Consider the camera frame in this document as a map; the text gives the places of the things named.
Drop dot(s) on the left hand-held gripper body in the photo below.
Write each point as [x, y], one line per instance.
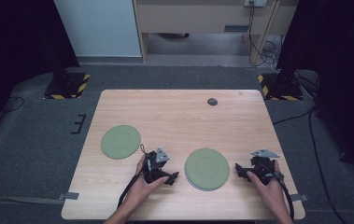
[153, 166]

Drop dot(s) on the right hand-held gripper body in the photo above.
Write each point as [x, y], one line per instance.
[265, 166]

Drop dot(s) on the green plate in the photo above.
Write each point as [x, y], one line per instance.
[120, 142]
[202, 189]
[206, 168]

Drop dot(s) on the person's left hand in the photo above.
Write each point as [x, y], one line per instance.
[142, 191]

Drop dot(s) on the person's right hand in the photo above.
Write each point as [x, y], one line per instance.
[268, 194]

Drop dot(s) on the grey tape strip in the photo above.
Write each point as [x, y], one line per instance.
[300, 197]
[68, 196]

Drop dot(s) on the grey round table grommet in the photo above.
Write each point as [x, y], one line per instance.
[212, 101]

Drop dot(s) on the black hazard-striped stand base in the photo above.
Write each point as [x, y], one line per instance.
[68, 87]
[279, 90]

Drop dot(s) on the dark curtain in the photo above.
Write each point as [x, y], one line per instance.
[346, 77]
[6, 46]

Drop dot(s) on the grey label on desk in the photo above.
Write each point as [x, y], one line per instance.
[236, 28]

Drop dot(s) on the white panel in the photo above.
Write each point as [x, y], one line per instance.
[98, 28]

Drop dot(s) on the light wooden desk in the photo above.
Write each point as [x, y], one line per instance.
[190, 18]

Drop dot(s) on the grey power strip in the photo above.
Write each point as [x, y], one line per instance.
[255, 2]

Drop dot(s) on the black stand post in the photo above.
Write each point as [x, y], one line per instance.
[290, 59]
[60, 62]

